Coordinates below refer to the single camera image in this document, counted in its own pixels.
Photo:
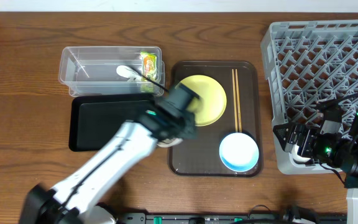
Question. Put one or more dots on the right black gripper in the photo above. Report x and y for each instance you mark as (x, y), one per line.
(293, 137)

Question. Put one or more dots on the white bowl with food scraps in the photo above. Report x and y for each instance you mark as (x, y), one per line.
(169, 142)

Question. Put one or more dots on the white paper cup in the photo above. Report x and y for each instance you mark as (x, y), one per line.
(298, 159)

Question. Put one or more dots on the yellow plate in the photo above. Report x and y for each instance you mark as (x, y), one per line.
(212, 101)

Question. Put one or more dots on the light blue bowl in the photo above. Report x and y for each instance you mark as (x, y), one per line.
(239, 152)

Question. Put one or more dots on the wooden chopstick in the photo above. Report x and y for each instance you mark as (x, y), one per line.
(239, 119)
(234, 101)

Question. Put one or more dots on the green orange snack wrapper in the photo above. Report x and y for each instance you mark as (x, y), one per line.
(149, 71)

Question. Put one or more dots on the white napkin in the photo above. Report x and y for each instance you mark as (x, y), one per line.
(130, 74)

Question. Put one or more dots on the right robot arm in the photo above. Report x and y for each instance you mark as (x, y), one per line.
(327, 146)

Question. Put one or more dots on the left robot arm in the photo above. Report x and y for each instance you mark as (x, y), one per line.
(75, 199)

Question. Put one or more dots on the grey dishwasher rack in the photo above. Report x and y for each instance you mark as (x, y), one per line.
(310, 62)

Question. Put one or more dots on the dark brown serving tray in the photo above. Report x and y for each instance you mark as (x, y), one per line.
(200, 156)

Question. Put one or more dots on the black plastic tray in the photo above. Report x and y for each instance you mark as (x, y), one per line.
(96, 119)

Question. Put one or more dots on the clear plastic bin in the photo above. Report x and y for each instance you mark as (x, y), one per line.
(91, 70)

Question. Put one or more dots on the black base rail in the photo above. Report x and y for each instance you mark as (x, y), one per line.
(257, 214)

